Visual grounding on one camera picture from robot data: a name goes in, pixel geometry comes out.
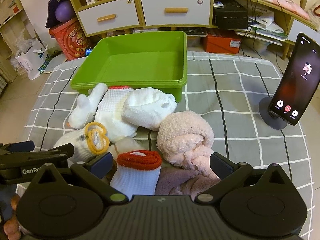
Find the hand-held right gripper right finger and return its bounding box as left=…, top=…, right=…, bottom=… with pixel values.
left=195, top=152, right=294, bottom=204

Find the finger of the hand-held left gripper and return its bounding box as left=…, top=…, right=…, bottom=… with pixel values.
left=0, top=141, right=35, bottom=153
left=40, top=144, right=75, bottom=161

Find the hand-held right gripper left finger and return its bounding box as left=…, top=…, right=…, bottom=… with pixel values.
left=30, top=152, right=128, bottom=204

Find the white knit sock red cuff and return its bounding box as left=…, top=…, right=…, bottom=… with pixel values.
left=94, top=85, right=139, bottom=144

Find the pink fluffy sock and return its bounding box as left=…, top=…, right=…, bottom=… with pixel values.
left=156, top=110, right=220, bottom=180

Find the green plastic bin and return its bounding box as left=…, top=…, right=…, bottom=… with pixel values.
left=70, top=31, right=188, bottom=103

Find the person's left hand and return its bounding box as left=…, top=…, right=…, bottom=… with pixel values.
left=4, top=194, right=22, bottom=240

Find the white sock yellow trim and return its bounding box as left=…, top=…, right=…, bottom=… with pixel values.
left=53, top=121, right=110, bottom=165

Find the cream sock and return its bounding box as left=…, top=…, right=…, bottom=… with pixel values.
left=107, top=137, right=148, bottom=160

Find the mauve fluffy sock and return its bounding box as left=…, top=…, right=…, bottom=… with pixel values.
left=155, top=167, right=222, bottom=197

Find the white fluffy sock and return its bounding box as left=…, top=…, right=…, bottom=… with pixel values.
left=68, top=83, right=108, bottom=128

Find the rolled white knit sock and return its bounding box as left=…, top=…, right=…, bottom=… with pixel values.
left=121, top=87, right=177, bottom=131

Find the grey phone stand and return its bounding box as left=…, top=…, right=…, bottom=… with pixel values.
left=259, top=97, right=288, bottom=130

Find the white shopping bag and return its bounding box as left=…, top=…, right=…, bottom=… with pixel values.
left=15, top=37, right=49, bottom=80

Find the white bathroom scale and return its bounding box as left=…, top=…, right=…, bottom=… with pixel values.
left=44, top=54, right=68, bottom=73

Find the red printed bucket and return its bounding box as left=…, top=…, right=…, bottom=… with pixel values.
left=49, top=17, right=93, bottom=61

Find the black smartphone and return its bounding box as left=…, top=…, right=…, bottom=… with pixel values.
left=269, top=32, right=320, bottom=126

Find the wooden bookshelf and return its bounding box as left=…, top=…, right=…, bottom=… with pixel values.
left=0, top=0, right=28, bottom=80

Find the orange cardboard box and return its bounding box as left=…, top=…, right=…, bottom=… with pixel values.
left=202, top=31, right=242, bottom=55

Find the clear box of electronics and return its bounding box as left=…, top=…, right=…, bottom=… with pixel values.
left=186, top=27, right=208, bottom=47

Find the purple ball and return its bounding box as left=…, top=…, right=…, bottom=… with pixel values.
left=55, top=0, right=75, bottom=23

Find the dark purple board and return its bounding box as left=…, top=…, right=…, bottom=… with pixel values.
left=45, top=0, right=75, bottom=28

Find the black box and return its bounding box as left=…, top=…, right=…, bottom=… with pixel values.
left=214, top=1, right=249, bottom=30

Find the wooden cabinet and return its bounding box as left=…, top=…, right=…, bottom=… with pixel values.
left=62, top=0, right=320, bottom=60

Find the white printed plastic bag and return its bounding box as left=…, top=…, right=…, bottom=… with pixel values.
left=247, top=5, right=285, bottom=34

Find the small white drawer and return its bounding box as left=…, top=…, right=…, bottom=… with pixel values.
left=290, top=17, right=320, bottom=45

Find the black cable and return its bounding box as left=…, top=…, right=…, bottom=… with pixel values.
left=239, top=0, right=265, bottom=54

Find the wide white drawer wooden handle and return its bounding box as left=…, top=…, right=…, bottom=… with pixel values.
left=139, top=0, right=212, bottom=27

